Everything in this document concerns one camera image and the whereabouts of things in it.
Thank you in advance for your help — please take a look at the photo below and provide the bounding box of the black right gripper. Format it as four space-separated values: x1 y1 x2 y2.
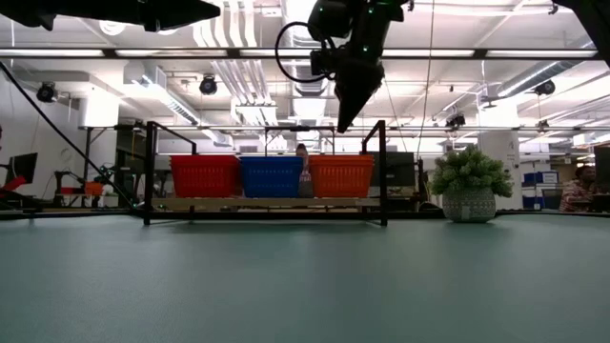
309 44 387 134

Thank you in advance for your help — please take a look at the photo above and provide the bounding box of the person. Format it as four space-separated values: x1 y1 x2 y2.
558 164 600 213
295 142 315 199

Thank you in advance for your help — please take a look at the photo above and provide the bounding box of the green potted plant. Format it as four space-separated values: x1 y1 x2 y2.
430 144 516 224

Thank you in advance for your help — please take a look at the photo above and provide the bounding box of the silver ventilation duct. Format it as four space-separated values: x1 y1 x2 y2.
495 60 568 99

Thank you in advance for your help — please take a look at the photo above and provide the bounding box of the wooden shelf with black frame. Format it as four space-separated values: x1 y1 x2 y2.
142 119 388 228

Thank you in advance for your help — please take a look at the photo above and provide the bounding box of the black overhead light beam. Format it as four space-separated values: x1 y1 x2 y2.
0 46 610 62

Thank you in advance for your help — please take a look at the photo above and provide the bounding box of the black monitor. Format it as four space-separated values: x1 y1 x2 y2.
384 151 417 188
593 145 610 188
3 151 39 187

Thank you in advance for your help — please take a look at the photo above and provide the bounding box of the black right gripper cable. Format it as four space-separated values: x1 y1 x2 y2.
274 21 337 85

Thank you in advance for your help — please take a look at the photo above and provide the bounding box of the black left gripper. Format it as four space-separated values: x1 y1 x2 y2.
94 0 222 33

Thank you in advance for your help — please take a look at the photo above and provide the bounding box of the blue storage bin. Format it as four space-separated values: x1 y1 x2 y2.
522 170 560 188

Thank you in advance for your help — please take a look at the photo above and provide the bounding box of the white ventilation duct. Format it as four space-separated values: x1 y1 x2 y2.
118 66 234 147

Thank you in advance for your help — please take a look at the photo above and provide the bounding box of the green table mat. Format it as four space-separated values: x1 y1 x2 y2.
0 213 610 343

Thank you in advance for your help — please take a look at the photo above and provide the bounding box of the orange plastic basket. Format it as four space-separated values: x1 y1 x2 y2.
308 160 376 168
308 154 376 162
310 165 374 199

